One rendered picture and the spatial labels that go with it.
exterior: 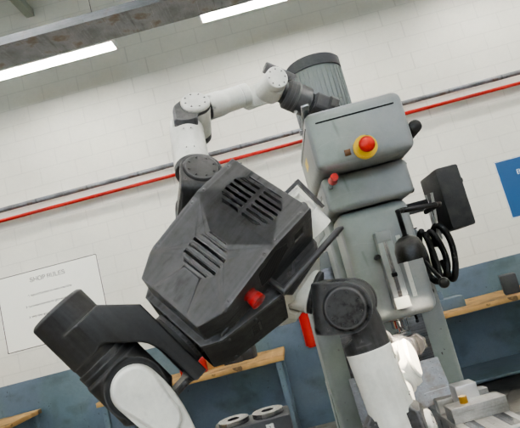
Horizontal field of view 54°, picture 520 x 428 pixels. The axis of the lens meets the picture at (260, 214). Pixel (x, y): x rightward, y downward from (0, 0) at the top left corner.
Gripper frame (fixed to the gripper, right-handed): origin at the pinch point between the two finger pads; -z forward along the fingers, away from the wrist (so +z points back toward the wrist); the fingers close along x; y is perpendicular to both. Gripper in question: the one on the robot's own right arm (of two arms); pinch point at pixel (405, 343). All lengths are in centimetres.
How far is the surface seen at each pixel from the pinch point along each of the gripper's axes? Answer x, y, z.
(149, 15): 139, -235, -145
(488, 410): -16.5, 20.1, 2.5
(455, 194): -24, -40, -30
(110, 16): 158, -235, -125
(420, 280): -9.6, -16.4, 6.1
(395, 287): -3.9, -16.4, 12.3
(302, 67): 10, -94, -12
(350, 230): 3.7, -34.1, 11.5
